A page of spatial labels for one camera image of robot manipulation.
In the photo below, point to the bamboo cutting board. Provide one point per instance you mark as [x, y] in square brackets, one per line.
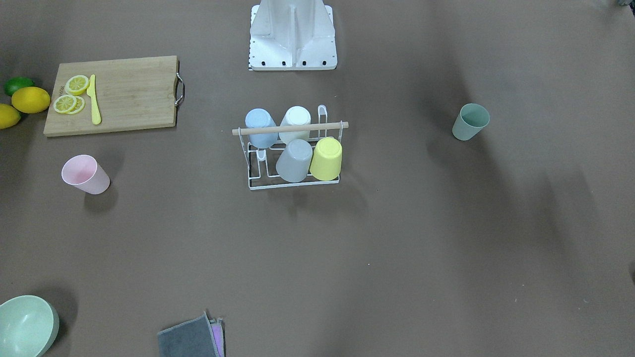
[132, 94]

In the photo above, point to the sage green cup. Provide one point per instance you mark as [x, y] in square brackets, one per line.
[471, 119]

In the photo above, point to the pink plastic cup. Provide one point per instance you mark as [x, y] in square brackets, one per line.
[85, 173]

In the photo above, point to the white cup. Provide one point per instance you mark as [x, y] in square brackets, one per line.
[295, 116]

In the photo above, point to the yellow lemon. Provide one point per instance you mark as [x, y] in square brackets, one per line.
[9, 116]
[31, 100]

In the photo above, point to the grey cup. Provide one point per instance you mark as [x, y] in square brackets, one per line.
[294, 162]

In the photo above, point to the light blue cup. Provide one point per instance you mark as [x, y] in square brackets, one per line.
[260, 118]

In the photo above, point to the grey folded cloth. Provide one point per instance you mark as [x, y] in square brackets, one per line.
[192, 338]

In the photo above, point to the yellow plastic knife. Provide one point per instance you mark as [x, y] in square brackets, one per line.
[92, 94]

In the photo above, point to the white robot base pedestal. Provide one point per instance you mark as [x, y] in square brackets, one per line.
[292, 35]

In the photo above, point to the lemon slice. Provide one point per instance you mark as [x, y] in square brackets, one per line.
[65, 104]
[79, 105]
[77, 85]

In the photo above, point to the purple cloth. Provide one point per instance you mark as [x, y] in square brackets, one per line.
[217, 330]

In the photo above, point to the green lime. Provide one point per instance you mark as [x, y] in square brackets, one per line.
[16, 83]

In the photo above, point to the yellow cup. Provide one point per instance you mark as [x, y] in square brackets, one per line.
[326, 163]

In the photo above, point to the white wire cup rack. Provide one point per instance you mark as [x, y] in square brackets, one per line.
[261, 163]

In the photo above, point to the mint green bowl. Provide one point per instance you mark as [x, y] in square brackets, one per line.
[28, 326]

